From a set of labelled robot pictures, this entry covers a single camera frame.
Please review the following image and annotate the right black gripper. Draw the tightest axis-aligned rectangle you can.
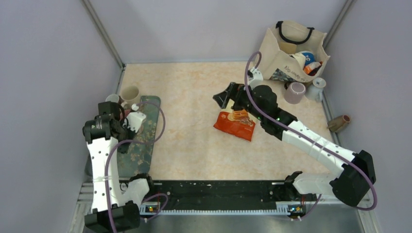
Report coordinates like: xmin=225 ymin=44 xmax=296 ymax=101
xmin=213 ymin=82 xmax=265 ymax=121

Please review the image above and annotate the orange chips bag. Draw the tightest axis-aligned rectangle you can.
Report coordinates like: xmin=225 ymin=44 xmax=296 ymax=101
xmin=213 ymin=100 xmax=258 ymax=142

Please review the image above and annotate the blue grey mug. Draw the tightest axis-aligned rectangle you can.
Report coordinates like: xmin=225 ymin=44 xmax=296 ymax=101
xmin=105 ymin=94 xmax=121 ymax=103

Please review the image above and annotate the cream white mug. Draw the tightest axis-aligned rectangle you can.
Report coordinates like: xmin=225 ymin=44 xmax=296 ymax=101
xmin=120 ymin=85 xmax=140 ymax=105

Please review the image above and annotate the small brown striped cup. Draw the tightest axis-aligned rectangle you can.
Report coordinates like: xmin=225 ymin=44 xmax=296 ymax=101
xmin=327 ymin=115 xmax=351 ymax=133

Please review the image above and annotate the large pink mug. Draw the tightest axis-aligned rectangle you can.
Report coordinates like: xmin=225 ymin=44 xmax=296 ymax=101
xmin=124 ymin=109 xmax=132 ymax=117

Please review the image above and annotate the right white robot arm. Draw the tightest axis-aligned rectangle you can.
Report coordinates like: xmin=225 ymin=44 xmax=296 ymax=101
xmin=213 ymin=82 xmax=378 ymax=211

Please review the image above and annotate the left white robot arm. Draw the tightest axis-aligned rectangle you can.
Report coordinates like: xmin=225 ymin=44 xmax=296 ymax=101
xmin=83 ymin=101 xmax=156 ymax=233

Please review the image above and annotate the lilac mug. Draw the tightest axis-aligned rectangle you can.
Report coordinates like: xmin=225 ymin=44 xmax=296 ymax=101
xmin=284 ymin=82 xmax=306 ymax=104

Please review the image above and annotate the light blue white mug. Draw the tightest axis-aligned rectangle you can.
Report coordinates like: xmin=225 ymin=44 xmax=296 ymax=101
xmin=305 ymin=77 xmax=326 ymax=102

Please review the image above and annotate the teal floral placemat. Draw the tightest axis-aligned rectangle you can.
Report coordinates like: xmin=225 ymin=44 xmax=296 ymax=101
xmin=117 ymin=104 xmax=160 ymax=178

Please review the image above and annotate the beige canvas tote bag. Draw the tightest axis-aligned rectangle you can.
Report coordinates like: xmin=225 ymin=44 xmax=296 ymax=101
xmin=257 ymin=20 xmax=330 ymax=83

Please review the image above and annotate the orange snack packet in bag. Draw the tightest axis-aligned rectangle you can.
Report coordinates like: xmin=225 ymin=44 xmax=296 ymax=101
xmin=303 ymin=62 xmax=323 ymax=76

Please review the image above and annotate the blue white package in bag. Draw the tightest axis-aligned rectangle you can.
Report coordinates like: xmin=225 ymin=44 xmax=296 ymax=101
xmin=296 ymin=50 xmax=316 ymax=67

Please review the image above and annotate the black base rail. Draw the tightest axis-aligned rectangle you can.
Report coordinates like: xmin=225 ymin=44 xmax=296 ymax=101
xmin=145 ymin=180 xmax=317 ymax=211

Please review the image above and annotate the metal corner frame rail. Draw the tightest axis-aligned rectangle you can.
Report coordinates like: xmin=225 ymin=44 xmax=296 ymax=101
xmin=80 ymin=0 xmax=124 ymax=69

